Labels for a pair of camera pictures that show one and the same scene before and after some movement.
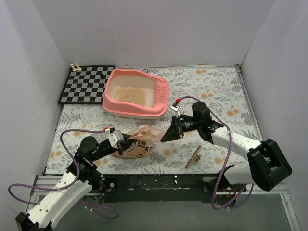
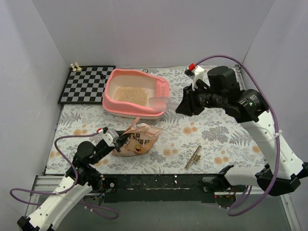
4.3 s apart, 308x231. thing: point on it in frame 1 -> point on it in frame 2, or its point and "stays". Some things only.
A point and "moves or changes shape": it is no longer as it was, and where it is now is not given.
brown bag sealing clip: (195, 157) stays
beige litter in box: (132, 95) stays
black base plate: (159, 188) stays
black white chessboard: (85, 86) stays
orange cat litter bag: (146, 138) moves or changes shape
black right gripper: (178, 127) -> (190, 100)
